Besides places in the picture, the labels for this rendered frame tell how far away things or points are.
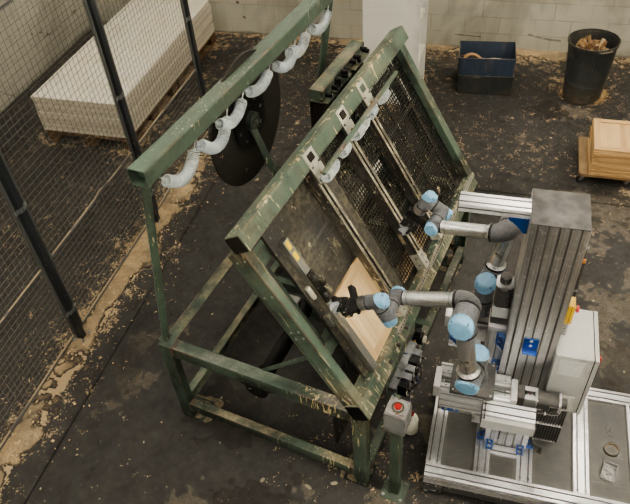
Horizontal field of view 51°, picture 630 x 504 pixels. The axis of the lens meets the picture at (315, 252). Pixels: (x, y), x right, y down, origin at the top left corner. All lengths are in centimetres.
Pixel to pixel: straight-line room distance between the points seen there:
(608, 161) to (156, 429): 441
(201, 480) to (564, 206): 282
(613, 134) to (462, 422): 329
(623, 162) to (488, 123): 152
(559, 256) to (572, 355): 66
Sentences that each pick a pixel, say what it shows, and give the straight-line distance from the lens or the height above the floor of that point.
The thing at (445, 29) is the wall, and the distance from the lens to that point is 862.
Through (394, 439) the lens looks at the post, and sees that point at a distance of 384.
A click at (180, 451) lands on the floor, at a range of 471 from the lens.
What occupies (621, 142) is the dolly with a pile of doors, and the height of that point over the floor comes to 40.
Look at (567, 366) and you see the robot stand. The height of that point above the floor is 116.
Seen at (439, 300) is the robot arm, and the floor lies 159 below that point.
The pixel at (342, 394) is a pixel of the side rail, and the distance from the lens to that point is 362.
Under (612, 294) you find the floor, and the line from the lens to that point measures 566.
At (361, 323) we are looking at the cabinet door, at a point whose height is 108.
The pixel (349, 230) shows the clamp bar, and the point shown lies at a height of 149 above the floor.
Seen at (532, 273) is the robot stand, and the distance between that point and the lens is 319.
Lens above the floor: 397
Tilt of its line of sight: 44 degrees down
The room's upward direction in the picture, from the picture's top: 5 degrees counter-clockwise
